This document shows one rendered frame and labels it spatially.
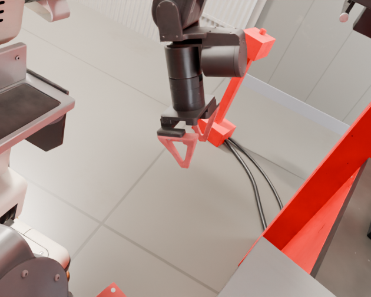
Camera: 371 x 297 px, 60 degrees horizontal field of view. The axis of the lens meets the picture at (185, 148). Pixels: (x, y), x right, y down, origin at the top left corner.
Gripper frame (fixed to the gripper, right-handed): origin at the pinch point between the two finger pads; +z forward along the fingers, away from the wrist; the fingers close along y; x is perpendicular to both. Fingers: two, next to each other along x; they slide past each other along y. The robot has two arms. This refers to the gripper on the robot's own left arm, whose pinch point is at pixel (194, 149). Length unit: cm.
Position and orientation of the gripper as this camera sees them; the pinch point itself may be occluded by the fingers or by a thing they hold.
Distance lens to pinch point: 60.8
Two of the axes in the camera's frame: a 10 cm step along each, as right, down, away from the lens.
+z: 1.1, 8.6, 5.0
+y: 3.7, -5.0, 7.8
